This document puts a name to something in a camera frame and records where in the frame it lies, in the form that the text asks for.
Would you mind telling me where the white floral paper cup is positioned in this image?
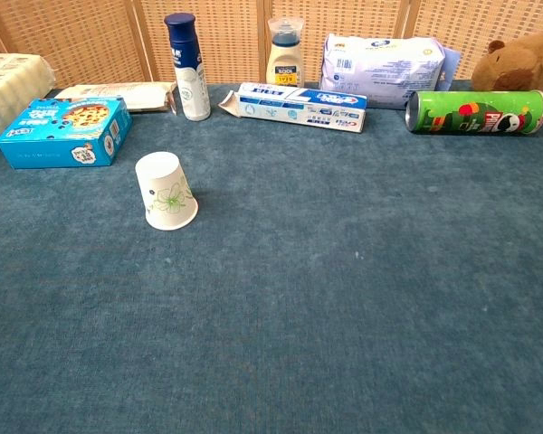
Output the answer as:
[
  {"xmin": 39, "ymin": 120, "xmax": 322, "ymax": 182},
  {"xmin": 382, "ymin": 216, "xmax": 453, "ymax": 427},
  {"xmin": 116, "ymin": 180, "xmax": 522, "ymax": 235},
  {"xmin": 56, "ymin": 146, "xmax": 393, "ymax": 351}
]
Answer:
[{"xmin": 134, "ymin": 151, "xmax": 199, "ymax": 231}]

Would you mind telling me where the white bottle with blue cap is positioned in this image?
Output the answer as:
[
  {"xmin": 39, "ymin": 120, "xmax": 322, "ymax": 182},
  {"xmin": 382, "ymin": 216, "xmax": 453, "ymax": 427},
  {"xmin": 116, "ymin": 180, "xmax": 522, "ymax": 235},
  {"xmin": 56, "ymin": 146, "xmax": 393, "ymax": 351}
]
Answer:
[{"xmin": 163, "ymin": 12, "xmax": 212, "ymax": 122}]

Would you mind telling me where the blue table cloth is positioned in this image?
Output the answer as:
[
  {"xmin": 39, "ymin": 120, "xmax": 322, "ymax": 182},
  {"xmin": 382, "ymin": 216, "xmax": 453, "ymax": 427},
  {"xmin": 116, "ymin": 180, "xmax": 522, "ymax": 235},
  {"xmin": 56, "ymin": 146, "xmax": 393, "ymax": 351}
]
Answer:
[{"xmin": 0, "ymin": 80, "xmax": 543, "ymax": 434}]

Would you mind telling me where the white blue toothpaste box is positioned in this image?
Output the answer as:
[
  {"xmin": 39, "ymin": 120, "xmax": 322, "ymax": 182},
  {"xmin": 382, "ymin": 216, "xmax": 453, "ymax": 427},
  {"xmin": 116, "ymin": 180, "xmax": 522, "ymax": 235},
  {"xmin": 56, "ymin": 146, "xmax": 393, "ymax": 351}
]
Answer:
[{"xmin": 217, "ymin": 81, "xmax": 368, "ymax": 134}]

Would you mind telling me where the mayonnaise jar with clear lid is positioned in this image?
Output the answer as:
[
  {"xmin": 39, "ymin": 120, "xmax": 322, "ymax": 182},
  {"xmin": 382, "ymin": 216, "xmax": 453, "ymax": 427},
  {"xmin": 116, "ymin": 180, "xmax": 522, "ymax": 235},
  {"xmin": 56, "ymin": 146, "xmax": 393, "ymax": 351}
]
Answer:
[{"xmin": 265, "ymin": 16, "xmax": 305, "ymax": 88}]

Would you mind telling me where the white blue tissue pack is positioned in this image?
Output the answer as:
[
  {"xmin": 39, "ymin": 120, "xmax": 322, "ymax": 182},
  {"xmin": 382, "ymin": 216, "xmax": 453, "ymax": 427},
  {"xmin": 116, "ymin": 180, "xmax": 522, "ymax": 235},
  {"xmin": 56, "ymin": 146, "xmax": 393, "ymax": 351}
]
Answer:
[{"xmin": 319, "ymin": 33, "xmax": 462, "ymax": 110}]

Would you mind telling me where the flat white plastic packet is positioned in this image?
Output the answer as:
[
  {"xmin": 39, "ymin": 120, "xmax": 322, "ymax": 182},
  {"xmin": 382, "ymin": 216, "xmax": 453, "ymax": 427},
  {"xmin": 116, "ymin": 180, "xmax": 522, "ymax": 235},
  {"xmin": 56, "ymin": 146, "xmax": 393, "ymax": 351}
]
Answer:
[{"xmin": 53, "ymin": 81, "xmax": 178, "ymax": 114}]

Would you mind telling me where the green Pringles can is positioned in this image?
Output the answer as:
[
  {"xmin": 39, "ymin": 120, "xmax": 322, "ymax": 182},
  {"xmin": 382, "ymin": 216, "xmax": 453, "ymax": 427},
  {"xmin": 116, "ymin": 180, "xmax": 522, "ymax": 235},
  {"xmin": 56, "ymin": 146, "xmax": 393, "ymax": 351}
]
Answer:
[{"xmin": 405, "ymin": 90, "xmax": 543, "ymax": 136}]

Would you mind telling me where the blue cookie box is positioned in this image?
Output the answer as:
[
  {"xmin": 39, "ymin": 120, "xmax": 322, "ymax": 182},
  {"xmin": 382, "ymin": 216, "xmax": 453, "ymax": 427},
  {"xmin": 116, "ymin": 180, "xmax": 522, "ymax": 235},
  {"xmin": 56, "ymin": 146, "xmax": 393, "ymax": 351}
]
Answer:
[{"xmin": 0, "ymin": 97, "xmax": 133, "ymax": 171}]

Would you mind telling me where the woven wooden folding screen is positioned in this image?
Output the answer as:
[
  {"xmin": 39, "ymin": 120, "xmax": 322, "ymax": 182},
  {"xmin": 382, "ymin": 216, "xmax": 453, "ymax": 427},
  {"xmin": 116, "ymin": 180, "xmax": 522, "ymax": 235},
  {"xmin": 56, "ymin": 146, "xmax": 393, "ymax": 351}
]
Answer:
[{"xmin": 0, "ymin": 0, "xmax": 543, "ymax": 90}]

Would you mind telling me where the long cream wrapped package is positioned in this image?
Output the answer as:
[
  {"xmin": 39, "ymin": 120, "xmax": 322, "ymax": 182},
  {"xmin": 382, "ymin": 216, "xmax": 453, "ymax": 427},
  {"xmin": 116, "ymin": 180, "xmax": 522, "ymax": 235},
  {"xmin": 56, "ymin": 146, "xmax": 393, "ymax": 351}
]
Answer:
[{"xmin": 0, "ymin": 52, "xmax": 57, "ymax": 158}]

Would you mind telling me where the brown capybara plush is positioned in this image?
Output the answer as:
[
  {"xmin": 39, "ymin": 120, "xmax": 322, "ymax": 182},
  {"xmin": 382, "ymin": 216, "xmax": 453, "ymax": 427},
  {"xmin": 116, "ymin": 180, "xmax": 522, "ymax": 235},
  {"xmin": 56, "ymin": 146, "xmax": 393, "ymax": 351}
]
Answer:
[{"xmin": 472, "ymin": 27, "xmax": 543, "ymax": 109}]

